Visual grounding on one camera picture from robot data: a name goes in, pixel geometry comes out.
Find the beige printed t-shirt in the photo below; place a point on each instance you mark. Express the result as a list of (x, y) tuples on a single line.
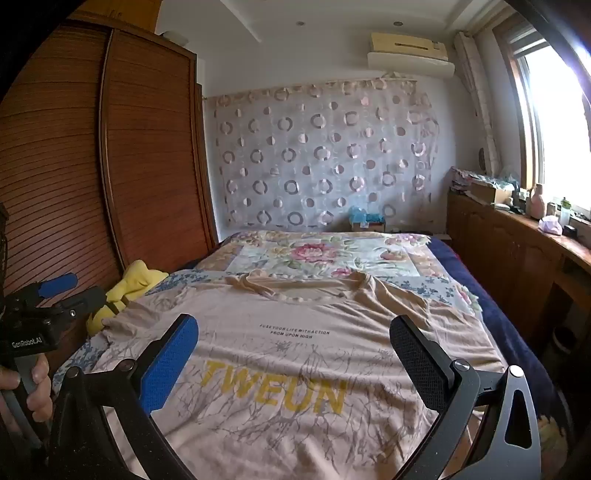
[(295, 369)]

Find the pale purple cloth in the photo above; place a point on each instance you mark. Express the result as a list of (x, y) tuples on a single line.
[(551, 227)]

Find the circle-patterned sheer curtain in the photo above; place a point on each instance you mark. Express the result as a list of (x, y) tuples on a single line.
[(300, 161)]

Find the open cardboard box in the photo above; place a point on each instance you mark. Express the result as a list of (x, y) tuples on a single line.
[(489, 194)]

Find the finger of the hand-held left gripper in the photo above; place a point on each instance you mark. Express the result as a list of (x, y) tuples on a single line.
[(85, 301), (57, 284)]

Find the wall air conditioner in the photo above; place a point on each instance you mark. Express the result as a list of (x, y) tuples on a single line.
[(411, 62)]

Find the white box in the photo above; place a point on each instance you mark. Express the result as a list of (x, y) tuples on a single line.
[(175, 38)]

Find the navy blue blanket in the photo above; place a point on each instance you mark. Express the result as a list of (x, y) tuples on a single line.
[(498, 323)]

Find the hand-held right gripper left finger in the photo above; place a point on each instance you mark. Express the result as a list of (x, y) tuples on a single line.
[(171, 364)]

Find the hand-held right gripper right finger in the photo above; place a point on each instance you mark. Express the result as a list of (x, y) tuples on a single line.
[(418, 364)]

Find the small black box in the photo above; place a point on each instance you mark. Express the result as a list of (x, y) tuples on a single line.
[(572, 232)]

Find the blue toy on box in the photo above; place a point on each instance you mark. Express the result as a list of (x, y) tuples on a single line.
[(364, 214)]

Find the wooden wardrobe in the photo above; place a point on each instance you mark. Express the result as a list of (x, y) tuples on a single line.
[(138, 161)]

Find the small cardboard box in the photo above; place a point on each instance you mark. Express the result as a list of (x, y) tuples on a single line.
[(369, 226)]

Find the bundled window curtain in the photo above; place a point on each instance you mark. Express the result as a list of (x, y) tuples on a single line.
[(480, 101)]

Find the clear bottle green cap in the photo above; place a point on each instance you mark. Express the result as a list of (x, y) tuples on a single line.
[(565, 212)]

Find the person's left hand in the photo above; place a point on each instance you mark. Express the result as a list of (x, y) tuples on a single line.
[(41, 392)]

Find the stack of papers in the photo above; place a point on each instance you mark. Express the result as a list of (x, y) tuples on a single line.
[(461, 180)]

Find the grey bucket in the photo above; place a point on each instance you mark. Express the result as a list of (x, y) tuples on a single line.
[(563, 344)]

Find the yellow plush toy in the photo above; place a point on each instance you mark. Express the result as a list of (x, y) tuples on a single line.
[(138, 279)]

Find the wooden window-side cabinet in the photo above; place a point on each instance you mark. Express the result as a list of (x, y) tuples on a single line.
[(498, 240)]

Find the pink bottle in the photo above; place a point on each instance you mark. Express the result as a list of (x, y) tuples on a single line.
[(537, 203)]

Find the window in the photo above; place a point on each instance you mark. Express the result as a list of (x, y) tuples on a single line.
[(554, 138)]

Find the blue floral bed sheet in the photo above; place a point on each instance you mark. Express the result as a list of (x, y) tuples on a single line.
[(194, 279)]

